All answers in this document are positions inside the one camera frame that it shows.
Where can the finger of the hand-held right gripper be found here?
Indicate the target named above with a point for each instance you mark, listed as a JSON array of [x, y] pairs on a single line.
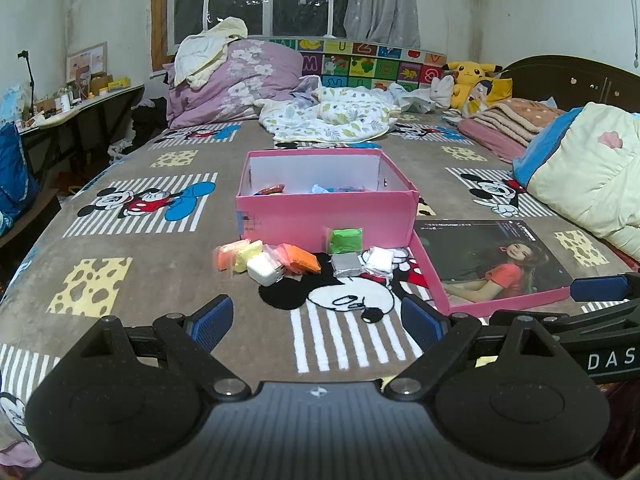
[[600, 288], [550, 319]]

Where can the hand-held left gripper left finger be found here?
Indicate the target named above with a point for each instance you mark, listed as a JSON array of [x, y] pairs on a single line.
[[214, 316]]

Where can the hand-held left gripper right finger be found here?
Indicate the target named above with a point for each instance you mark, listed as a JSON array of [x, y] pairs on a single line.
[[421, 324]]

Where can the light orange clay packet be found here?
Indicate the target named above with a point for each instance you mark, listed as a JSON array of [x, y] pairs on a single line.
[[227, 257]]

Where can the large white clay packet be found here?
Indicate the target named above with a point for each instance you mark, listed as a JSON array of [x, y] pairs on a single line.
[[265, 270]]

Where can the yellow clay packet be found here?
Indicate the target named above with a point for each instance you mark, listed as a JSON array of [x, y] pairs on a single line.
[[248, 256]]

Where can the small white clay packet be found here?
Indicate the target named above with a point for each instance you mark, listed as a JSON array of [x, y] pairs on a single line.
[[378, 261]]

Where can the grey clay packet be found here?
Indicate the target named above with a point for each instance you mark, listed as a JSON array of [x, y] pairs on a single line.
[[346, 264]]

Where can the coral orange clay packet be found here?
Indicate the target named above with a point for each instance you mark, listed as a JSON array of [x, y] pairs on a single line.
[[300, 260]]

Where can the green clay packet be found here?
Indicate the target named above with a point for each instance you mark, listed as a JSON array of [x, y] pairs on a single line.
[[345, 241]]

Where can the pink cardboard box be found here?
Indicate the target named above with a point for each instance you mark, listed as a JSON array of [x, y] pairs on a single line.
[[300, 220]]

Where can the dark red cloth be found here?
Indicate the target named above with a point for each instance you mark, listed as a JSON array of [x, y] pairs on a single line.
[[622, 415]]

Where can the pink box lid with photo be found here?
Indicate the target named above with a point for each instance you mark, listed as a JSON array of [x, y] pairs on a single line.
[[500, 265]]

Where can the cartoon mouse printed blanket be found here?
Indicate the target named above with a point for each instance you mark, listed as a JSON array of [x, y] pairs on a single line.
[[150, 270]]

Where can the cream and blue quilt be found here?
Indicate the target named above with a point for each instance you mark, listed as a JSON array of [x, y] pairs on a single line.
[[590, 170]]

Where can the pink dotted blanket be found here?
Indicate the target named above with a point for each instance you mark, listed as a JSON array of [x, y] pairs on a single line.
[[515, 120]]

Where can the white crumpled bag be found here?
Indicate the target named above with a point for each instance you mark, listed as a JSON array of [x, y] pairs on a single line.
[[120, 150]]

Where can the brown wooden furniture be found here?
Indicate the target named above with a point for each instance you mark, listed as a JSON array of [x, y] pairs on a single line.
[[30, 212]]

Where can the dark wooden headboard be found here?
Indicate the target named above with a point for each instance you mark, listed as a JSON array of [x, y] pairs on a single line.
[[575, 77]]

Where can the leaf print blanket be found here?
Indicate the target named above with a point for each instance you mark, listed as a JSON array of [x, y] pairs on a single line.
[[340, 115]]

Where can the yellow printed cushion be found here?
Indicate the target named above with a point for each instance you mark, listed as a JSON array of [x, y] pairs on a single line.
[[492, 91]]

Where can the purple floral quilt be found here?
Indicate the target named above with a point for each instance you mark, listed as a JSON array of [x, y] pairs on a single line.
[[240, 85]]

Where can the white desk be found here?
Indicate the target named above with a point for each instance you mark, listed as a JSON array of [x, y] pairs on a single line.
[[115, 92]]

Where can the lilac patterned cloth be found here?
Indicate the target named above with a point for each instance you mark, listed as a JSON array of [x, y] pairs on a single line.
[[306, 87]]

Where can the blue bag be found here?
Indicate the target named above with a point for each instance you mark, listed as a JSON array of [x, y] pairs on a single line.
[[15, 170]]

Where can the yellow box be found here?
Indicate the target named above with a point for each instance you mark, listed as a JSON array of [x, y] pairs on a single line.
[[119, 84]]

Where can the yellow plush toy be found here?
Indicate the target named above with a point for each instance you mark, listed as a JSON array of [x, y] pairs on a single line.
[[467, 72]]

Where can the cream white clothing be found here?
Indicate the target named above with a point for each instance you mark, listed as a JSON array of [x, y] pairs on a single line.
[[200, 55]]

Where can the colourful alphabet foam mat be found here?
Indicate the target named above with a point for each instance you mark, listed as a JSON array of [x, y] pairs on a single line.
[[360, 65]]

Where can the black stand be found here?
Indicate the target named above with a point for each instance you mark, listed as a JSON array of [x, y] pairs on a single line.
[[31, 85]]

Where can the grey curtain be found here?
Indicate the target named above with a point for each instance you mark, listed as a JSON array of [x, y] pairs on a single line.
[[380, 0]]

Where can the wall poster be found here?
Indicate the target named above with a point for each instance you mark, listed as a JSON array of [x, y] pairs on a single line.
[[87, 62]]

